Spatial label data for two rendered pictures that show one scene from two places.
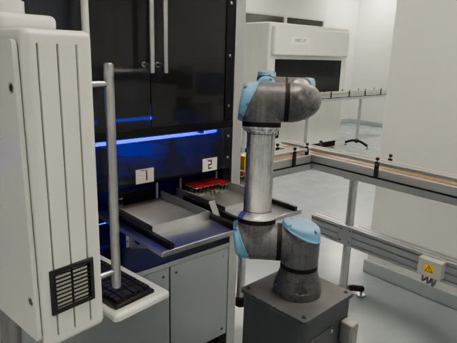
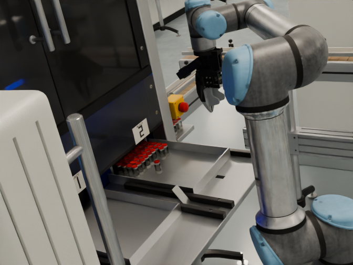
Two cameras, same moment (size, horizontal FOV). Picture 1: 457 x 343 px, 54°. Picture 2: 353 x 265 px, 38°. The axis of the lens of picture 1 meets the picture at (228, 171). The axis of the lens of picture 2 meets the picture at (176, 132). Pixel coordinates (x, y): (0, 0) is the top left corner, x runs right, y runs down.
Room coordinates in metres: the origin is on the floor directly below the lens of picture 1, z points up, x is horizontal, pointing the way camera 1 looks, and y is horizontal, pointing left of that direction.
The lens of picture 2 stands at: (0.40, 0.31, 1.76)
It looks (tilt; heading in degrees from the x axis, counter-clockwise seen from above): 26 degrees down; 348
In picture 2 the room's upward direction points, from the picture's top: 12 degrees counter-clockwise
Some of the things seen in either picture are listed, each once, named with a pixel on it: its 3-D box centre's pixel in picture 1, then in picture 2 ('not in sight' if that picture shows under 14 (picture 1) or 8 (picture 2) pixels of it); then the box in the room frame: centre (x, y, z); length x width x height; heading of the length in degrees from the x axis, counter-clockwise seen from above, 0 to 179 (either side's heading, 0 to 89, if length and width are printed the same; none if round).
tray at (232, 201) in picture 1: (222, 194); (169, 164); (1.93, 0.03, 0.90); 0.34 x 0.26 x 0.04; 42
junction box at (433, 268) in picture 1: (430, 267); not in sight; (2.08, -1.03, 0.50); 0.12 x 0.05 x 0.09; 42
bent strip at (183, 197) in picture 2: (222, 212); (195, 198); (1.67, 0.02, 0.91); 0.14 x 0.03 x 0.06; 42
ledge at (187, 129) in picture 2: not in sight; (171, 132); (2.23, -0.07, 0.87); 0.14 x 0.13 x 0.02; 42
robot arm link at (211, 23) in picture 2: (270, 86); (214, 21); (1.74, -0.15, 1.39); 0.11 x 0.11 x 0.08; 85
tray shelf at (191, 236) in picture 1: (201, 212); (162, 202); (1.77, 0.11, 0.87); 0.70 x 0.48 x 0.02; 132
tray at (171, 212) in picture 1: (157, 210); (110, 223); (1.70, 0.28, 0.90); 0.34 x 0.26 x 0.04; 42
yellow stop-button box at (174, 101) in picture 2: (245, 161); (172, 106); (2.19, -0.08, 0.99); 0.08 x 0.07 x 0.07; 42
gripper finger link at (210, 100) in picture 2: not in sight; (211, 101); (1.83, -0.13, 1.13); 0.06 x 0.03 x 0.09; 41
